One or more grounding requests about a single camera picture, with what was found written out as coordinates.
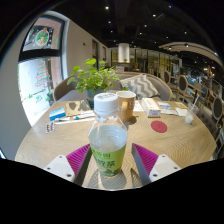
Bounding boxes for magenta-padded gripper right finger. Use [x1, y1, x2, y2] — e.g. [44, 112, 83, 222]
[131, 143, 183, 184]

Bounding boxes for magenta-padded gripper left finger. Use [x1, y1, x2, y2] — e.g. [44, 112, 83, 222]
[43, 143, 93, 187]

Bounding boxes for green-labelled clear drink bottle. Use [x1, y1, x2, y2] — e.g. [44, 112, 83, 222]
[87, 92, 129, 178]

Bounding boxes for flat round red coaster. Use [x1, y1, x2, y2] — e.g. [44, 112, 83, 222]
[150, 120, 169, 134]

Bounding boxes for silver pill blister pack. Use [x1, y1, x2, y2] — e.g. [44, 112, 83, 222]
[44, 120, 57, 135]

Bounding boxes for white tube with green cap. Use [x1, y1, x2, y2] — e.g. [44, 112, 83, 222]
[53, 112, 96, 125]

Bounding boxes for flat blue white box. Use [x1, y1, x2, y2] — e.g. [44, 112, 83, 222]
[48, 107, 67, 122]

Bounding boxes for brown paper card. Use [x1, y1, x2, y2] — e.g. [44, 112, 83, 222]
[64, 99, 92, 117]

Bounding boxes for white orange carton box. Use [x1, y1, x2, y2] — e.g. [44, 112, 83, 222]
[140, 97, 162, 118]

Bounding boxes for white printed leaflet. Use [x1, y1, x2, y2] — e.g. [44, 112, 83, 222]
[160, 108, 180, 116]

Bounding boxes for yellow-brown ceramic mug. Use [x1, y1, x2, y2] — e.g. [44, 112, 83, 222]
[115, 90, 137, 123]

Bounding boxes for blue white card packet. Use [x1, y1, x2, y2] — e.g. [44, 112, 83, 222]
[158, 101, 172, 111]

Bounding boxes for white paper napkin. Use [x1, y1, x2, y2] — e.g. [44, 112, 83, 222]
[175, 107, 189, 118]

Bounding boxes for clear plastic cup with straw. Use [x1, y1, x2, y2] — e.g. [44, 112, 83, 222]
[184, 94, 201, 126]

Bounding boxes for yellow square card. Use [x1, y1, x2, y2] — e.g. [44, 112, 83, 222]
[175, 101, 188, 110]

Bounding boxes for grey curved sofa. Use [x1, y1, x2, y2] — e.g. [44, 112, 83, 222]
[52, 70, 174, 102]

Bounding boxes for grey white chevron pillow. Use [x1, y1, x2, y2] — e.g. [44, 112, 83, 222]
[119, 73, 161, 100]

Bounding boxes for group of oval-back chairs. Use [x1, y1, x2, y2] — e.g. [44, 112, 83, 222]
[162, 68, 224, 158]

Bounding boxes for green potted plant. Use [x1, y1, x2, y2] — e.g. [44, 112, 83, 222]
[66, 58, 122, 108]

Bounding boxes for group of ceiling spotlights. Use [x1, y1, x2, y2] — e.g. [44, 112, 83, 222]
[103, 3, 221, 58]

